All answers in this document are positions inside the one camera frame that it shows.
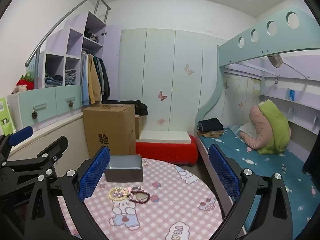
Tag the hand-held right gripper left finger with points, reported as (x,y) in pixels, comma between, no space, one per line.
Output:
(95,172)

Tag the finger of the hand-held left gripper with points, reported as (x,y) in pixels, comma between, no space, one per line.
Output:
(21,132)
(57,143)

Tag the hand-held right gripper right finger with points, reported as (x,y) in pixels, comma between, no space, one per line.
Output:
(223,172)

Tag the grey metal box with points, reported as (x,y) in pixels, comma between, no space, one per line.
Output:
(123,172)

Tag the beige curved cabinet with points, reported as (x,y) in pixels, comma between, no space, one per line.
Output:
(62,130)

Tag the pine cone drawer pull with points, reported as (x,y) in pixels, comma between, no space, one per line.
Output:
(34,115)
(71,103)

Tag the green printed box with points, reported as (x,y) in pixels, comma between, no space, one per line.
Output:
(6,115)

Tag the blue printed bed sheet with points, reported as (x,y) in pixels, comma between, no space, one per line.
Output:
(262,165)

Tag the folded tan scarf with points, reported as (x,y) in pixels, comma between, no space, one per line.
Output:
(210,134)

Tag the teal drawer cabinet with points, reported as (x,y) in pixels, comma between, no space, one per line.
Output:
(50,102)

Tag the white pillow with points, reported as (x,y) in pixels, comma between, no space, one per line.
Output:
(246,130)

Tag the large cardboard box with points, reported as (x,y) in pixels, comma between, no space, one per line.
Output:
(107,125)

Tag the folded dark navy clothes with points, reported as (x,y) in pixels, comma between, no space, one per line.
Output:
(210,124)

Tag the red strawberry plush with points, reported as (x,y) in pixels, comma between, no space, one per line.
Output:
(25,82)

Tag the pink checked cartoon tablecloth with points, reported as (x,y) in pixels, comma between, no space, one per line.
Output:
(170,200)

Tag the folded blue jeans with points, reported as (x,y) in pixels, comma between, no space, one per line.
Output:
(53,81)
(70,76)

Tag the red covered stool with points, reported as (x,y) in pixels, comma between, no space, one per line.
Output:
(165,152)

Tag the small cardboard box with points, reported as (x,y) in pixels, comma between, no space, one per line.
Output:
(138,127)

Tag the pink and green quilt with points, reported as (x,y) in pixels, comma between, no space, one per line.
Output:
(272,130)

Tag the light blue hanging shirt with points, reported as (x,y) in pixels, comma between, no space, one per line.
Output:
(85,80)

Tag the white board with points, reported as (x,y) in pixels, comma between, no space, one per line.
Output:
(162,137)

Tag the yellow hanging jacket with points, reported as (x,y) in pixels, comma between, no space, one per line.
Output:
(93,80)

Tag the black clothes pile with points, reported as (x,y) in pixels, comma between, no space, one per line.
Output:
(140,107)

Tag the black hanging jacket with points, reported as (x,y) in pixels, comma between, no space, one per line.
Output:
(105,80)

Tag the pink flower sticker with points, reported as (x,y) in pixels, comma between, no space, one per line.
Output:
(160,121)

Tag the grey hanging garment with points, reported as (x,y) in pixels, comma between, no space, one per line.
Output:
(99,72)

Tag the dark cloth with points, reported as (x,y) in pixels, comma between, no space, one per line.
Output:
(312,150)

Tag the pink butterfly sticker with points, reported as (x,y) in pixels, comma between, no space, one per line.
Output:
(162,95)

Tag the small blue card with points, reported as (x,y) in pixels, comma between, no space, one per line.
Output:
(290,95)

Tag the purple stepped shelf cabinet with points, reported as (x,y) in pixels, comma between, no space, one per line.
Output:
(75,37)

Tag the cream butterfly sticker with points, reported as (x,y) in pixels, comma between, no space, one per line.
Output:
(189,69)

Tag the folded grey clothes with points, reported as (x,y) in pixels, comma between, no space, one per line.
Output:
(92,38)

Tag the grey metal handrail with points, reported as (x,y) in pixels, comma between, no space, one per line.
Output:
(62,20)

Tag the white panel wardrobe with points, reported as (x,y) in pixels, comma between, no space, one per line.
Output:
(160,67)

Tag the grey hanging cloth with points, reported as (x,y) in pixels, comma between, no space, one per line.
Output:
(275,60)

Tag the teal bunk bed frame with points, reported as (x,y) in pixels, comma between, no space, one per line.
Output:
(250,45)

